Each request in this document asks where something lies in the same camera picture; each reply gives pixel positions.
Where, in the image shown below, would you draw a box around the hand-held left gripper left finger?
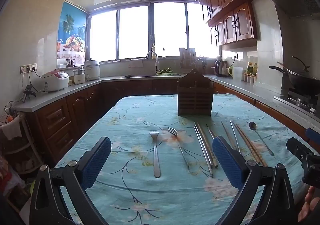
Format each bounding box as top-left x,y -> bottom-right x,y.
29,136 -> 112,225

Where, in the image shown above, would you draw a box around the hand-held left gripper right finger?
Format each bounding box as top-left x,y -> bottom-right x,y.
211,136 -> 297,225

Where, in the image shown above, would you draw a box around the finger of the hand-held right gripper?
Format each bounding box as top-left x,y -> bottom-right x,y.
286,137 -> 314,163
305,127 -> 320,144

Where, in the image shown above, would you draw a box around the metal chopstick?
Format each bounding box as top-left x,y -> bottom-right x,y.
221,121 -> 237,151
193,125 -> 213,178
195,122 -> 215,175
229,120 -> 242,154

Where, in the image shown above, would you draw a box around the brown wooden chopstick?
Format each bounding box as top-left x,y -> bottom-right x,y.
236,123 -> 268,167
233,123 -> 263,167

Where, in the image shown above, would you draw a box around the metal spoon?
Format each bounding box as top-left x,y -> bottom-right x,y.
248,121 -> 275,156

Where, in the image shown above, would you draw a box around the metal fork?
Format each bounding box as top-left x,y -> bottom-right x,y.
167,127 -> 190,169
149,131 -> 162,178

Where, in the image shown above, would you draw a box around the wooden utensil holder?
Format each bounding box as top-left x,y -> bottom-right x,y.
177,69 -> 214,117

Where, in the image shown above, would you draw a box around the person's right hand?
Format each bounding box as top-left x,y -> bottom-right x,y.
298,186 -> 316,222

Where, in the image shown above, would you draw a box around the gas stove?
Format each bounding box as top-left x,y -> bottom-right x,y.
273,87 -> 320,115

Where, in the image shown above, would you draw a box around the floral teal tablecloth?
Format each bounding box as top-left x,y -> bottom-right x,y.
54,93 -> 313,225

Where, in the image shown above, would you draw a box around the wooden lower cabinets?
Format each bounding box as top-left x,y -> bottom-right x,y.
26,78 -> 320,165

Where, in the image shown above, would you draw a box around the wooden cabinets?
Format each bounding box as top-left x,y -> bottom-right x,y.
198,0 -> 276,47
26,78 -> 320,165

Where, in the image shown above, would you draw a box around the black wok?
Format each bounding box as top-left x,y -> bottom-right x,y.
269,56 -> 320,93

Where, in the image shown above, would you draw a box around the row of spice jars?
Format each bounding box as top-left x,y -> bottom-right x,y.
243,73 -> 257,84

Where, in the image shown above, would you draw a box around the storage shelf rack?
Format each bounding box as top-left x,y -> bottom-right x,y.
0,112 -> 43,174

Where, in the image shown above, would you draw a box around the small white blender jug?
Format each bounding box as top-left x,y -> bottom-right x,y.
72,67 -> 90,84

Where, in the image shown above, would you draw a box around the cooking oil bottles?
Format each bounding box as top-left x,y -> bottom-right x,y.
246,62 -> 258,75

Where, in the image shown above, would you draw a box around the white and red rice cooker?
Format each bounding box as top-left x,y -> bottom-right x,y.
41,70 -> 70,93

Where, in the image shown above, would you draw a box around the white slow cooker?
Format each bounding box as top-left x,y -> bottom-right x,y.
83,59 -> 101,81

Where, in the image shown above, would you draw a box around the electric kettle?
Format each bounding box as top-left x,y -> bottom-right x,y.
214,56 -> 228,77

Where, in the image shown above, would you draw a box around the black clamp tripod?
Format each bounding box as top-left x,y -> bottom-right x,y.
21,84 -> 37,103

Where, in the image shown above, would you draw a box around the kitchen sink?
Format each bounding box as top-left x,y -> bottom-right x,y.
120,73 -> 182,79

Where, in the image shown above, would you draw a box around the green vegetable basket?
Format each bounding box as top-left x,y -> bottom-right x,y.
156,67 -> 174,75

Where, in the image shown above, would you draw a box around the cutting board rack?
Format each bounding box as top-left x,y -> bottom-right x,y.
179,47 -> 197,73

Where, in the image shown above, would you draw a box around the metal kitchen faucet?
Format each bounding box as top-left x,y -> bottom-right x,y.
145,51 -> 160,73

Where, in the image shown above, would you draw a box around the kitchen window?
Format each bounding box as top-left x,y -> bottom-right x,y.
87,0 -> 221,62

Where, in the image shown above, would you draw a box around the wooden upper cabinets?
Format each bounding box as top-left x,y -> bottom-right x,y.
198,0 -> 276,47

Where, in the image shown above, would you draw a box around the clear green-handled jug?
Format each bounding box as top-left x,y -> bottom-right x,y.
228,66 -> 244,79

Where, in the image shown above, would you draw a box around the wall socket strip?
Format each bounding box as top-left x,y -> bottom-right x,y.
20,63 -> 38,74

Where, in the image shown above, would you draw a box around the palm tree wall poster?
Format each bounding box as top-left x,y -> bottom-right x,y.
57,2 -> 88,60

